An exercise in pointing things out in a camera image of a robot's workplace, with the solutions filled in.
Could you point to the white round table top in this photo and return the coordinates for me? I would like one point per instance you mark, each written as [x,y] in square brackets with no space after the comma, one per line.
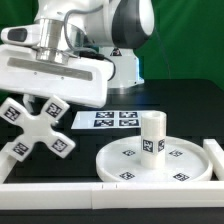
[182,161]

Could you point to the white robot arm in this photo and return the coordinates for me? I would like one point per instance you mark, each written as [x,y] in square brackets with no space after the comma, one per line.
[54,54]

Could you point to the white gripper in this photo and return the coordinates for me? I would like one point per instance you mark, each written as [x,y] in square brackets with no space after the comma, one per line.
[78,80]

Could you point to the white left fence bar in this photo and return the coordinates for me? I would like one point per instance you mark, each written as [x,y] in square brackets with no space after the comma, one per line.
[7,162]

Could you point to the white marker sheet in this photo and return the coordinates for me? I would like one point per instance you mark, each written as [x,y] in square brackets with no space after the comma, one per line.
[107,119]

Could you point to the white right fence bar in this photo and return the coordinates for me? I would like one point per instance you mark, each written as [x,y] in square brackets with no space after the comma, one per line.
[216,155]

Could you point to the white cross table base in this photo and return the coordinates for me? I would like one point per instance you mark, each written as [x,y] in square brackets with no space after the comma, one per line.
[36,128]

